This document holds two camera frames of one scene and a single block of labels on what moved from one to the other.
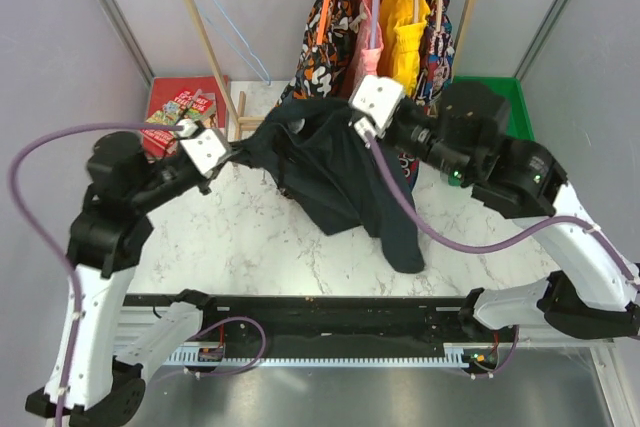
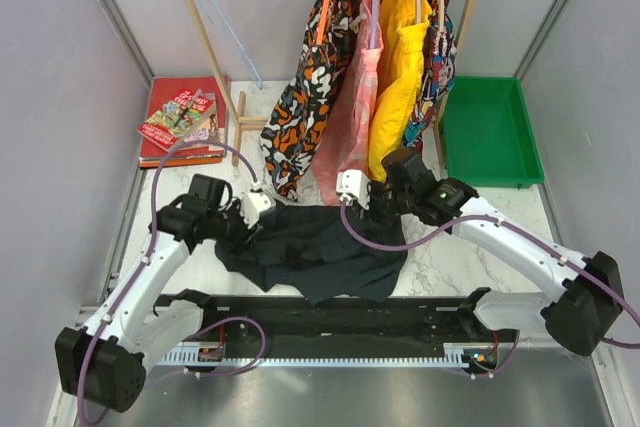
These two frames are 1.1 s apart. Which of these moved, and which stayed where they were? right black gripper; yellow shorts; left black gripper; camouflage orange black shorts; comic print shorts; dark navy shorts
Moved: left black gripper; dark navy shorts; right black gripper
Stayed: comic print shorts; yellow shorts; camouflage orange black shorts
